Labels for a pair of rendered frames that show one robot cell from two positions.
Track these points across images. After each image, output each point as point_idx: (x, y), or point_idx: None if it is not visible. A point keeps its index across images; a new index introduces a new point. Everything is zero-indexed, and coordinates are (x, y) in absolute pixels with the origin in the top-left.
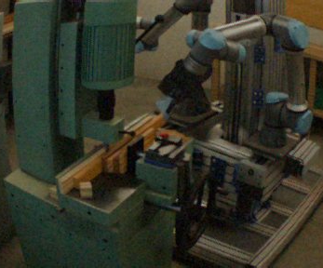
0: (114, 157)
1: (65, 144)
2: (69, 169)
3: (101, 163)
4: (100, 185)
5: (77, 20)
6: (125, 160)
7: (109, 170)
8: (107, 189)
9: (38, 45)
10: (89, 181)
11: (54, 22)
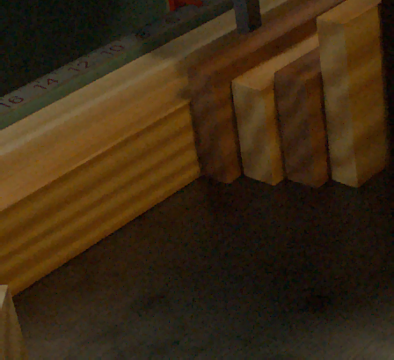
0: (282, 69)
1: (9, 12)
2: None
3: (195, 115)
4: (149, 297)
5: None
6: (368, 87)
7: (254, 168)
8: (188, 335)
9: None
10: (76, 264)
11: None
